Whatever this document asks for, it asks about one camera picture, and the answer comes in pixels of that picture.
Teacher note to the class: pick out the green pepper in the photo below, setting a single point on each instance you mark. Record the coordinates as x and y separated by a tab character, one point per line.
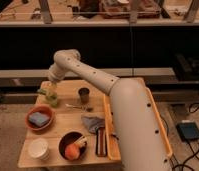
50	97

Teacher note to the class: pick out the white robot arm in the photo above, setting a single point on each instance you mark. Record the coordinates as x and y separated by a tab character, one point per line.
135	116

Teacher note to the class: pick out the orange bowl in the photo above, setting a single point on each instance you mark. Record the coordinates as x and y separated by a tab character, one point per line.
44	110

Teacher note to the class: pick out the dark metal cup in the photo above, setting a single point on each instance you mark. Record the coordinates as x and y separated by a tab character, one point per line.
84	95

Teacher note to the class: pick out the small metal spoon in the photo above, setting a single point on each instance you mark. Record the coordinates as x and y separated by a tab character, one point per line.
85	108

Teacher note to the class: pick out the grey blue cloth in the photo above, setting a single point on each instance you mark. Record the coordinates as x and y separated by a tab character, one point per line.
92	124

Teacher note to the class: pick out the dark brown rectangular block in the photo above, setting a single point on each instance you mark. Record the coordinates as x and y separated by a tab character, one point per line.
101	144

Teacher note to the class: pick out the yellow banana toy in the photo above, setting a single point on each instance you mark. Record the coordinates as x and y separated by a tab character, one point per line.
81	142

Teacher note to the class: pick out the yellow plastic tray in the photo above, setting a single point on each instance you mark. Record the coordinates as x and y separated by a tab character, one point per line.
112	141

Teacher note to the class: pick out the blue sponge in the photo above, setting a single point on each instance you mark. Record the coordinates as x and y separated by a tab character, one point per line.
39	119

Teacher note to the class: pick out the orange peach fruit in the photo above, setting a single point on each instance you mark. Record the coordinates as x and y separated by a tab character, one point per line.
72	152

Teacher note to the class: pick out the white cup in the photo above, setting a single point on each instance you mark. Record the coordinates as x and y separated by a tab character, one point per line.
39	149

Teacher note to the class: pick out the black foot pedal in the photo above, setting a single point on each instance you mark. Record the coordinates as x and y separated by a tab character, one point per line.
188	131

